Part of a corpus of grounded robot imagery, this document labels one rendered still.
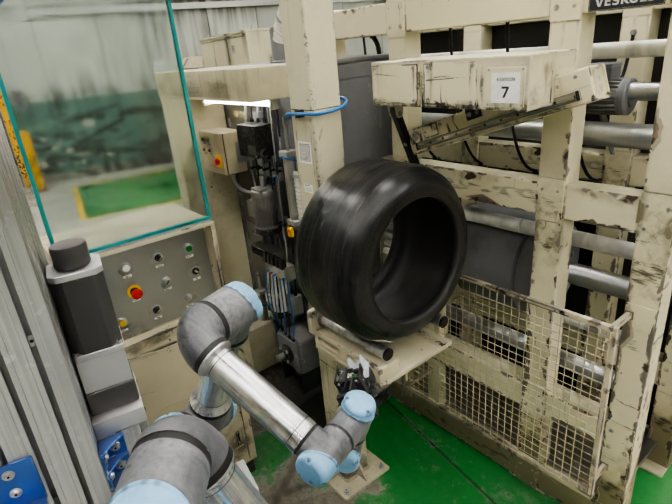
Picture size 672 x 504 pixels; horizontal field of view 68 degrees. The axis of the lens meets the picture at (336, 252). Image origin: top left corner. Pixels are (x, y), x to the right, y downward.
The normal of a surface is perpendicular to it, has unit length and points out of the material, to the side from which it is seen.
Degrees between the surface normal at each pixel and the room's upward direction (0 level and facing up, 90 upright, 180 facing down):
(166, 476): 22
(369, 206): 54
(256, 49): 90
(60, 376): 90
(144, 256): 90
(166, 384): 90
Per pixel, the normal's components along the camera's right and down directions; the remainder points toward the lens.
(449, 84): -0.77, 0.30
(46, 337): 0.48, 0.29
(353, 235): -0.08, -0.03
